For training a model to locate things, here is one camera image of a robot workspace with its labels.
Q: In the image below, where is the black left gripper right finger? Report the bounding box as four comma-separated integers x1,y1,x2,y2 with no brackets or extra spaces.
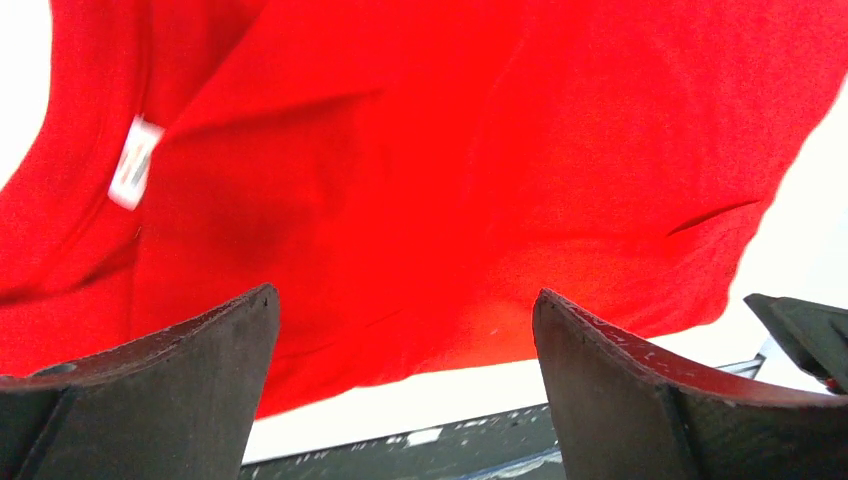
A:
533,290,847,479

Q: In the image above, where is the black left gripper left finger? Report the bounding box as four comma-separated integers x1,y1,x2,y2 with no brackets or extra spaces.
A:
1,284,280,479

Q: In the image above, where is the red t-shirt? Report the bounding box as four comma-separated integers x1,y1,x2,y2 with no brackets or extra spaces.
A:
1,1,847,416

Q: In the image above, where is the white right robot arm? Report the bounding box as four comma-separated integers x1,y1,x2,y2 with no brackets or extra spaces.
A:
744,293,847,395

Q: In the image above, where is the aluminium frame rail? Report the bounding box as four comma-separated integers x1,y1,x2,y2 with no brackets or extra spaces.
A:
716,337,778,380

